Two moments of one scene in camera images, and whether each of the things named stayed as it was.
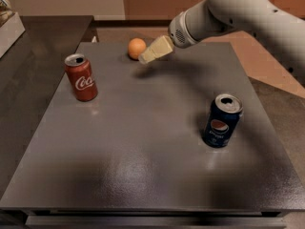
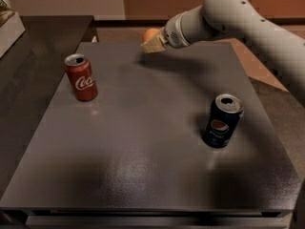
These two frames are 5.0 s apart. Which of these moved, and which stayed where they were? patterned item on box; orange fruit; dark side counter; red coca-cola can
Moved: orange fruit
Stayed: red coca-cola can; patterned item on box; dark side counter
